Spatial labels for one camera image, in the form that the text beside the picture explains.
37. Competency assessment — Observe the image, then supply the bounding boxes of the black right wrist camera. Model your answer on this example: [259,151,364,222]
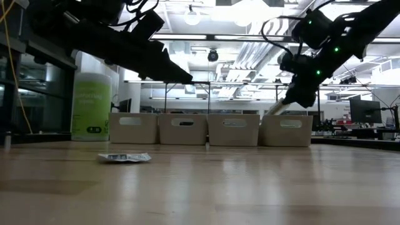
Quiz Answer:
[279,51,307,75]

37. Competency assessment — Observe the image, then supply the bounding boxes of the round ceiling lamp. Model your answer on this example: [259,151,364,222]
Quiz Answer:
[183,4,202,26]

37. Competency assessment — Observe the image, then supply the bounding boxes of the black computer monitor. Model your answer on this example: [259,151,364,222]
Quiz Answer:
[349,99,383,124]

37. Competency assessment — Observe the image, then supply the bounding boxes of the yellow cable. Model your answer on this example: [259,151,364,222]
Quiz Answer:
[0,0,34,135]

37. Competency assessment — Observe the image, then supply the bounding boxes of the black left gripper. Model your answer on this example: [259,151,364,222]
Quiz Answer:
[118,31,194,84]

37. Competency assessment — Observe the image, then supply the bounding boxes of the small dark monitor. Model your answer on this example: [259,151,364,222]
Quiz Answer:
[119,98,133,114]

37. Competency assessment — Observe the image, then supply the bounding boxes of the black overhead light bar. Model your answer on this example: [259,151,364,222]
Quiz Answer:
[149,32,400,44]

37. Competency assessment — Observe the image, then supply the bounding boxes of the green striped gauze packet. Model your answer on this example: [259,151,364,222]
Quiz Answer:
[264,97,291,116]

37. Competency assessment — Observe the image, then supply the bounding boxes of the silver ventilation duct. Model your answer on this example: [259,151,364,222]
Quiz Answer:
[232,0,296,71]

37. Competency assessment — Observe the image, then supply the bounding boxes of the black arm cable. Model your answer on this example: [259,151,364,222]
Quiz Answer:
[261,0,337,60]
[106,0,160,28]

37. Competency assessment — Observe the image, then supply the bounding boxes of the black ceiling-hung camera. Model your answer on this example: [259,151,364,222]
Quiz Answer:
[207,49,220,63]

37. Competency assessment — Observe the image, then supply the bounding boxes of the black ceiling spotlight cluster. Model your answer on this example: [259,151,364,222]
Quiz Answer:
[339,75,358,85]

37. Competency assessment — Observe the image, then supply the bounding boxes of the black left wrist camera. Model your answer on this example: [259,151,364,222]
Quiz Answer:
[131,9,166,41]

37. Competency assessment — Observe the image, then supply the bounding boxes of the grey plastic bin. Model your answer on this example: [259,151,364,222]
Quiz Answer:
[108,112,159,144]
[257,114,314,148]
[157,112,208,146]
[206,113,261,147]

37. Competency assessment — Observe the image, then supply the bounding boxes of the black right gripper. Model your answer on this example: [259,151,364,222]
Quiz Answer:
[281,39,369,109]

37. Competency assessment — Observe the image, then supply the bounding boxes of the dark background desk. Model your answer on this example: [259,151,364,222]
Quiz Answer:
[311,126,400,140]

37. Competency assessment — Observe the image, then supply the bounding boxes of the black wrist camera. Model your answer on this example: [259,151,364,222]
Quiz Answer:
[131,9,166,41]
[279,51,307,75]

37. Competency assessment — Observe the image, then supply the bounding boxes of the green wipes canister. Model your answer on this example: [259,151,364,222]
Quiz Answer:
[71,72,113,142]

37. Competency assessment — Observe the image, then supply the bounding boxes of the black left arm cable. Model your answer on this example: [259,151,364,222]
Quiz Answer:
[106,0,160,28]

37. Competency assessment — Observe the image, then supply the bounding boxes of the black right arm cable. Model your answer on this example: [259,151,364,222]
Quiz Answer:
[261,0,337,60]

